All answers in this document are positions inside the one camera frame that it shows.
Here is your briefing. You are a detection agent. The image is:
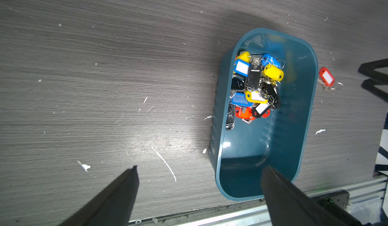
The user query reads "black tag key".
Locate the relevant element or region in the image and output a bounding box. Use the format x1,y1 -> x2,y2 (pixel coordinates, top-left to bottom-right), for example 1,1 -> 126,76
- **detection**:
252,103 -> 270,118

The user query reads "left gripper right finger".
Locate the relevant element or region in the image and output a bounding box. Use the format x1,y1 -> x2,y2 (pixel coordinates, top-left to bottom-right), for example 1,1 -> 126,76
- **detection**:
261,166 -> 361,226

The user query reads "teal plastic storage box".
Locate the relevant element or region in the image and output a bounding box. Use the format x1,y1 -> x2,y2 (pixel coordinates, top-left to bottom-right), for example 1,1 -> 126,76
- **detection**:
208,27 -> 319,202

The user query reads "pile of keys in box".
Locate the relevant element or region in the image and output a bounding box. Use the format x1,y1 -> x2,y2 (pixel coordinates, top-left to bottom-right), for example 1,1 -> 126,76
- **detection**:
225,50 -> 285,131

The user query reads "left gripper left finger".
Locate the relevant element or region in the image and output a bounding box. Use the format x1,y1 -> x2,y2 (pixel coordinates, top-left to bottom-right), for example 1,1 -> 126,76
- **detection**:
60,166 -> 139,226

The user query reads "yellow tag key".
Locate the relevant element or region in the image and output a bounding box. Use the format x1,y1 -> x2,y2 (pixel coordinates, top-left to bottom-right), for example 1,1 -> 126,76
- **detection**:
245,91 -> 268,104

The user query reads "blue tag key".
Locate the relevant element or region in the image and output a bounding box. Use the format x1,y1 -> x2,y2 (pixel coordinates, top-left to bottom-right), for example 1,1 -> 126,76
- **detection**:
231,92 -> 253,107

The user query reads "red tag key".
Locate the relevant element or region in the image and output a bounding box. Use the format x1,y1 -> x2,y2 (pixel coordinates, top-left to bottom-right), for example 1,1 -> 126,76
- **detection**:
317,67 -> 344,91

